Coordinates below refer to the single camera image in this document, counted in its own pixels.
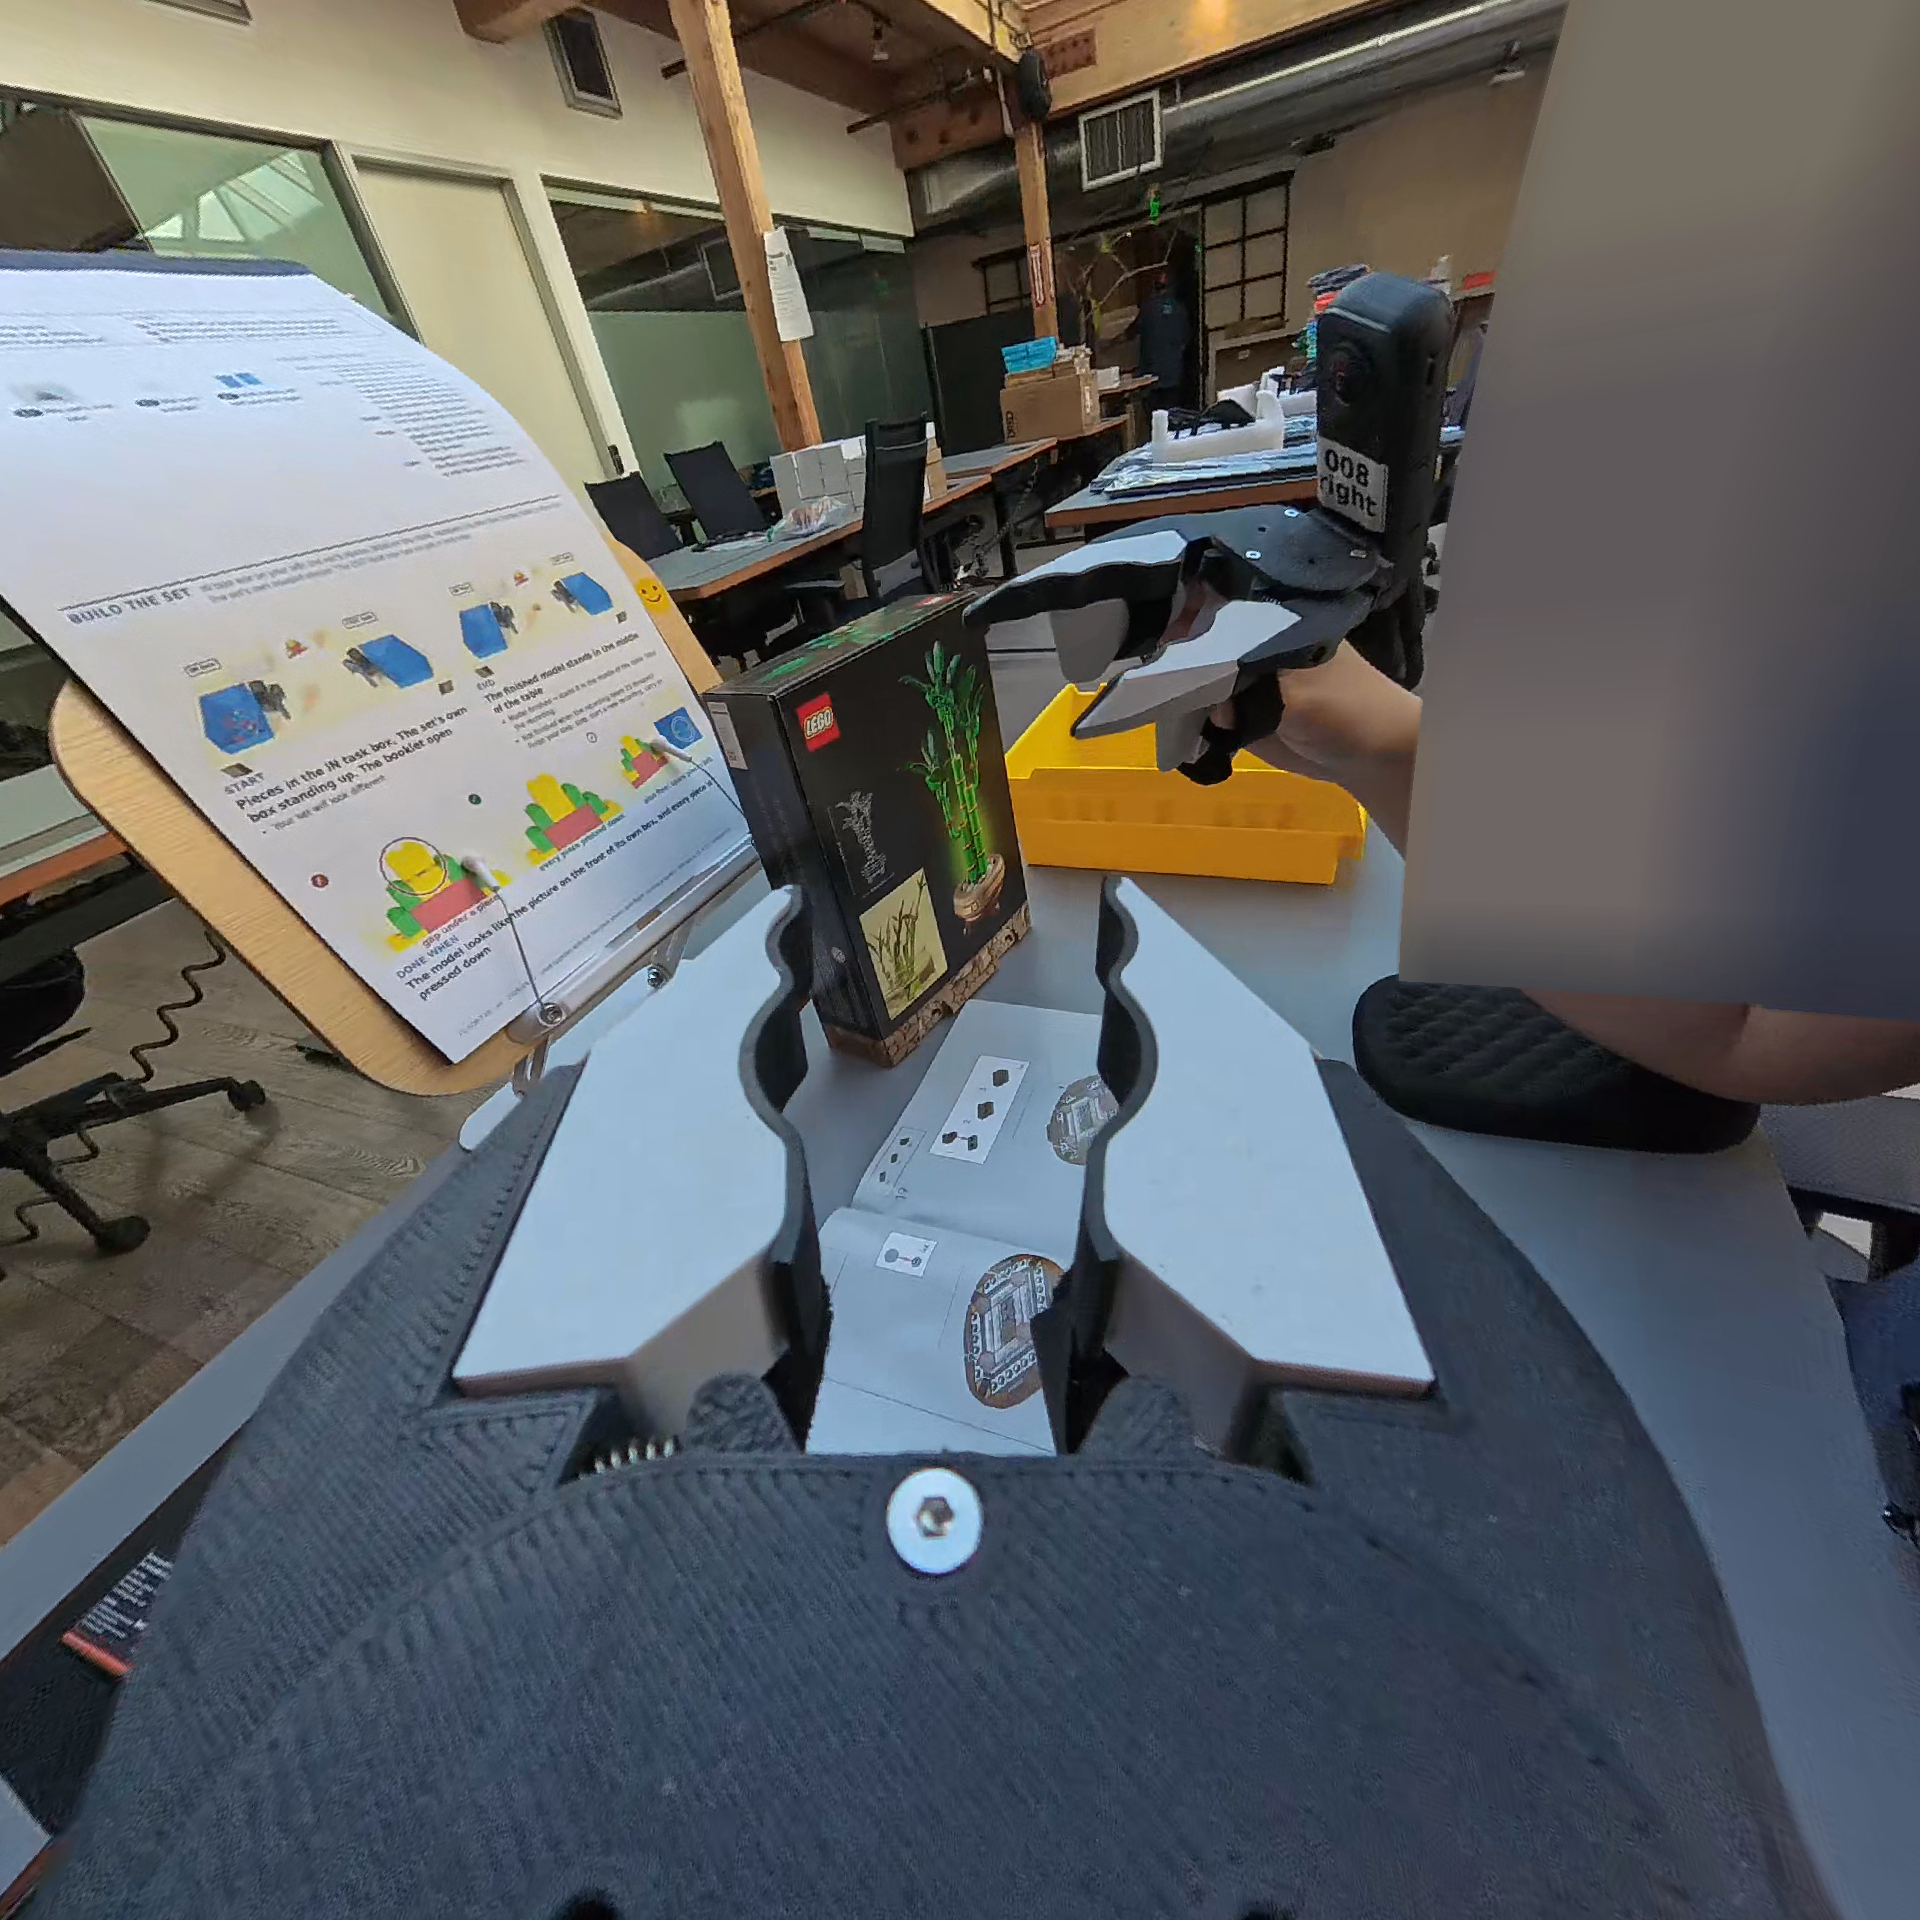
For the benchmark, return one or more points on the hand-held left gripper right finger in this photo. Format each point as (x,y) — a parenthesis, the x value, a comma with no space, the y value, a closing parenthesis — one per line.
(1260,1200)

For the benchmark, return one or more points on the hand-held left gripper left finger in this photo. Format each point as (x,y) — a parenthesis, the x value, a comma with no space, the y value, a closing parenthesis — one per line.
(644,1200)

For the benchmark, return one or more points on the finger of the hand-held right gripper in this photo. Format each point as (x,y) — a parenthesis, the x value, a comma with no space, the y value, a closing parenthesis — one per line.
(1102,600)
(1185,683)

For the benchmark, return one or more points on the black lego set box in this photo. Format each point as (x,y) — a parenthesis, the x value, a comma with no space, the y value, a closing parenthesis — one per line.
(870,811)

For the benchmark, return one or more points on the person's right forearm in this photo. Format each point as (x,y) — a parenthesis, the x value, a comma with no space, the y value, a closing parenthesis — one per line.
(1800,1050)

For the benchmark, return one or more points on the open lego instruction booklet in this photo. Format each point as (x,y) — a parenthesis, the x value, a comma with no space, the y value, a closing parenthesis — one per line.
(960,1111)

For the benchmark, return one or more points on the person's right hand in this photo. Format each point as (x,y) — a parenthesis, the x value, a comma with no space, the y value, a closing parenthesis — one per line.
(1350,735)

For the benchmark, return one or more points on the yellow plastic bin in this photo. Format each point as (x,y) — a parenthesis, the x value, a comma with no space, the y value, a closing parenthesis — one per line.
(1170,825)

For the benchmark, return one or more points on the white foam tray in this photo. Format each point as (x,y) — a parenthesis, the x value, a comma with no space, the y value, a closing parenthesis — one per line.
(1219,429)

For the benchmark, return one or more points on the cardboard box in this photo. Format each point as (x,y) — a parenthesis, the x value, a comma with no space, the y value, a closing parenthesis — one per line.
(1050,405)

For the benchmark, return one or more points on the stack of white boxes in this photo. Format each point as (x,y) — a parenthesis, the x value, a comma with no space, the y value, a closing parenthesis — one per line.
(818,480)

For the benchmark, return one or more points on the white paper notice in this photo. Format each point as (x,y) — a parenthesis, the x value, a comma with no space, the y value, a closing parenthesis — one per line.
(789,284)

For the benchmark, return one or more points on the white air vent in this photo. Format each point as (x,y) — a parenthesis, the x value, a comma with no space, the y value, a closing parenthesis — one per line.
(1121,141)

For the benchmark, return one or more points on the wooden document stand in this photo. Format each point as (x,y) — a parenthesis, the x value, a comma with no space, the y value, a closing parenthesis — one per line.
(180,840)

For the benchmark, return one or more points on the black box with orange label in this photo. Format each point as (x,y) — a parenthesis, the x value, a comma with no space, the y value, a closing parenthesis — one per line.
(133,1612)

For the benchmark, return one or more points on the printed task instruction sheet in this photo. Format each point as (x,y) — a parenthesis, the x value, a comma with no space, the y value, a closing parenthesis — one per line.
(301,570)

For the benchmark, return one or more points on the wooden ceiling post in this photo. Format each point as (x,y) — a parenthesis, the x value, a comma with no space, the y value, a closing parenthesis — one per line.
(1035,225)
(743,194)

